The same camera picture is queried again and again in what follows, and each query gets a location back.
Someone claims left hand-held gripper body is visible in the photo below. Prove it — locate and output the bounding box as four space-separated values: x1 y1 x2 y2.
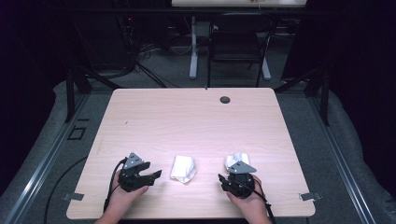
118 152 146 193

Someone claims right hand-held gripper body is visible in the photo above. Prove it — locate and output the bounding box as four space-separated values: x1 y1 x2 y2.
221 161 258 199

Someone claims white sock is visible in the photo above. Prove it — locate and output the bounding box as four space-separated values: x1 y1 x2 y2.
169 155 198 184
224 151 251 171

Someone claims person's left hand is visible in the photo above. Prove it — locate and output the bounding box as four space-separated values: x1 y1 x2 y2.
103 172 149 218

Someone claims person's right hand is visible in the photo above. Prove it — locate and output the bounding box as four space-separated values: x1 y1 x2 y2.
226 175 271 222

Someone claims black metal stand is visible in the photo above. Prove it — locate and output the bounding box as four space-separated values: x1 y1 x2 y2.
64 65 123 124
274 65 331 127

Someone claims white desk leg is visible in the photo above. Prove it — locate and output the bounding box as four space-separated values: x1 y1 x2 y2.
189 16 200 80
261 56 272 81

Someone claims black folding chair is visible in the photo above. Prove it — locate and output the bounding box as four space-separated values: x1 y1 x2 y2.
206 12 278 89

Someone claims white background desk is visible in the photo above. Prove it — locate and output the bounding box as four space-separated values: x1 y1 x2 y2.
171 0 308 8

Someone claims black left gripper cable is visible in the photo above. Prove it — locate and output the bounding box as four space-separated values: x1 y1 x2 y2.
103 157 129 213

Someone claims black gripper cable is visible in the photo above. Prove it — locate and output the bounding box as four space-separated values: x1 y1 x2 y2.
103 157 129 213
242 180 277 224

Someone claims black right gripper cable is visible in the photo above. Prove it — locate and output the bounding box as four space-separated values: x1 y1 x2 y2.
242 180 277 224

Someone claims grey metal table bracket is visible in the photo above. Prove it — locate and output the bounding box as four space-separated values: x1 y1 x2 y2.
299 191 323 202
62 191 85 202

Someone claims black floor cable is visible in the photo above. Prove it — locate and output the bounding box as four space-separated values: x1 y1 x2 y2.
43 155 89 224

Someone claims aluminium floor rail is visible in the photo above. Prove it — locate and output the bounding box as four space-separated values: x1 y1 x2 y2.
306 92 378 224
2 92 92 224

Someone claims bundle of black cables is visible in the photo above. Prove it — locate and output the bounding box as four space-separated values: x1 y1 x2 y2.
118 15 194 89

